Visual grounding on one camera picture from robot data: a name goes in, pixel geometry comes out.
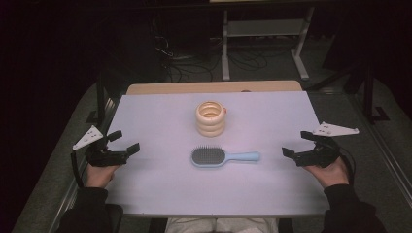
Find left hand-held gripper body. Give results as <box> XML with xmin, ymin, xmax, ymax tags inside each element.
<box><xmin>72</xmin><ymin>124</ymin><xmax>129</xmax><ymax>168</ymax></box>

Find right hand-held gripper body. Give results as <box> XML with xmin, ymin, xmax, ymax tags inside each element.
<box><xmin>294</xmin><ymin>121</ymin><xmax>361</xmax><ymax>169</ymax></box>

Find person's left hand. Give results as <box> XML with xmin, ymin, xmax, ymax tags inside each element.
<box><xmin>85</xmin><ymin>162</ymin><xmax>121</xmax><ymax>189</ymax></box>

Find person's right hand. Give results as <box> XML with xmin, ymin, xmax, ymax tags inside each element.
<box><xmin>302</xmin><ymin>156</ymin><xmax>351</xmax><ymax>189</ymax></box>

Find black metal stand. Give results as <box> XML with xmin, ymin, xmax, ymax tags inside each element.
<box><xmin>354</xmin><ymin>61</ymin><xmax>392</xmax><ymax>125</ymax></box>
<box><xmin>86</xmin><ymin>72</ymin><xmax>116</xmax><ymax>125</ymax></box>

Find pale lilac table cover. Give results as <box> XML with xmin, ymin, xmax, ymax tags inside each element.
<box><xmin>104</xmin><ymin>90</ymin><xmax>330</xmax><ymax>217</ymax></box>

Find light blue hairbrush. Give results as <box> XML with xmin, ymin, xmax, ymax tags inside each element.
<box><xmin>190</xmin><ymin>146</ymin><xmax>261</xmax><ymax>169</ymax></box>

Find beige ringed cup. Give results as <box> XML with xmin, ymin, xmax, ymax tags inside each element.
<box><xmin>194</xmin><ymin>100</ymin><xmax>227</xmax><ymax>138</ymax></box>

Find person's legs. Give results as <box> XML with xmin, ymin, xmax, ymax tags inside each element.
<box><xmin>164</xmin><ymin>216</ymin><xmax>280</xmax><ymax>233</ymax></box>

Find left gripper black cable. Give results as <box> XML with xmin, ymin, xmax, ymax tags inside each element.
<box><xmin>70</xmin><ymin>150</ymin><xmax>85</xmax><ymax>189</ymax></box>

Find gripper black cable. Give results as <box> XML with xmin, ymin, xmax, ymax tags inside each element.
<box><xmin>70</xmin><ymin>150</ymin><xmax>85</xmax><ymax>189</ymax></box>
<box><xmin>339</xmin><ymin>147</ymin><xmax>358</xmax><ymax>186</ymax></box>

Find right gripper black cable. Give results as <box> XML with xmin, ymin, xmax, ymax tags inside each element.
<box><xmin>339</xmin><ymin>147</ymin><xmax>358</xmax><ymax>186</ymax></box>

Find black floor cables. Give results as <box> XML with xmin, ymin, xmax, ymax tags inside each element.
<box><xmin>152</xmin><ymin>16</ymin><xmax>270</xmax><ymax>83</ymax></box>

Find white metal desk frame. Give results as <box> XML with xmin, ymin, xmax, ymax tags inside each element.
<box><xmin>221</xmin><ymin>5</ymin><xmax>316</xmax><ymax>82</ymax></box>

